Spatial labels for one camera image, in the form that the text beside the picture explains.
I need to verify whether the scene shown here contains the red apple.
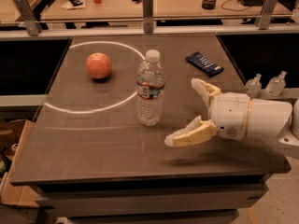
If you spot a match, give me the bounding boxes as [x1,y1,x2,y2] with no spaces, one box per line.
[86,52,112,79]

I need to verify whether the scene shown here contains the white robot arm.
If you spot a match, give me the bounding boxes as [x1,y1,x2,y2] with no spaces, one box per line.
[164,78,299,159]

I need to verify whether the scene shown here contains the cardboard box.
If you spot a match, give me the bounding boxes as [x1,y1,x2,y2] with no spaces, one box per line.
[0,119,38,208]

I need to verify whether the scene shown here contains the metal bracket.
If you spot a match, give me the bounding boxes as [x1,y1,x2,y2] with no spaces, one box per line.
[13,0,41,36]
[254,0,278,30]
[142,0,153,33]

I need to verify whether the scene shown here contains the dark blue snack bar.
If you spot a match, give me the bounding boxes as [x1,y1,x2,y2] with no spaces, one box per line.
[185,51,223,77]

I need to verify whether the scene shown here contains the left metal bracket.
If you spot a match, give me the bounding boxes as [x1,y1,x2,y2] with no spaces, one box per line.
[13,0,41,36]

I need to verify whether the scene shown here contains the right metal bracket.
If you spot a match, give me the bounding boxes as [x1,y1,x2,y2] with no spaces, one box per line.
[254,0,278,30]

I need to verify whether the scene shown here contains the metal rail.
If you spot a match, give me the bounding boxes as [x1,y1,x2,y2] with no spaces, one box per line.
[0,23,299,40]

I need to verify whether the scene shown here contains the black mesh cup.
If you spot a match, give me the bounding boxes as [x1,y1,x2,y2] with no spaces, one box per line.
[202,0,217,9]

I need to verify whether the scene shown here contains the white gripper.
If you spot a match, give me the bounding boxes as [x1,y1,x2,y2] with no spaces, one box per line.
[164,78,250,147]

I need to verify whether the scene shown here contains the middle metal bracket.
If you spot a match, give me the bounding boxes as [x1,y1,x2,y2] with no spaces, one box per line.
[142,0,153,33]

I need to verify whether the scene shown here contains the black cable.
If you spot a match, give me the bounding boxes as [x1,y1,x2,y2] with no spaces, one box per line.
[221,0,252,12]

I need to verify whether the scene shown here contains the clear plastic water bottle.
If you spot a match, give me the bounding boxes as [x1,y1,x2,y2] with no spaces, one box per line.
[136,49,165,126]

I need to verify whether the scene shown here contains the small clear sanitizer bottle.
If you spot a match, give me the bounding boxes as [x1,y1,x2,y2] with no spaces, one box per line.
[245,74,262,98]

